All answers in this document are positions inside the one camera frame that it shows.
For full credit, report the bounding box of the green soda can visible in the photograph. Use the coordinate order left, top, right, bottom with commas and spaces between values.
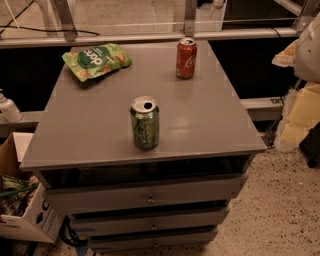
130, 96, 159, 150

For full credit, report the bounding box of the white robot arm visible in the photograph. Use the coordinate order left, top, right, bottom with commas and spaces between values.
272, 14, 320, 152

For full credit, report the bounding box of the red cola can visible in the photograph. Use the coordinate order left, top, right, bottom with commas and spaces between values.
176, 38, 197, 79

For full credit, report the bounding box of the grey drawer cabinet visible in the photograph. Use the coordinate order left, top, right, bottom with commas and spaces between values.
21, 42, 265, 252

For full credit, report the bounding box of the green snack bag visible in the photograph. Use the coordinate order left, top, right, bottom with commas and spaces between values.
62, 43, 132, 82

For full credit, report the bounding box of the white plastic bottle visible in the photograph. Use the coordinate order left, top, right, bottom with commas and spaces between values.
0, 90, 23, 123

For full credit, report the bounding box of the cardboard box with clutter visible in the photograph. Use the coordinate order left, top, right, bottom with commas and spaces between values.
0, 132, 64, 243

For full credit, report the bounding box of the black cable on floor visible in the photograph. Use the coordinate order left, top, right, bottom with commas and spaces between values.
58, 215, 88, 248

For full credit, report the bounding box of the metal railing frame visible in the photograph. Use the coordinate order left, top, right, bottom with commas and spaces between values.
0, 0, 319, 48

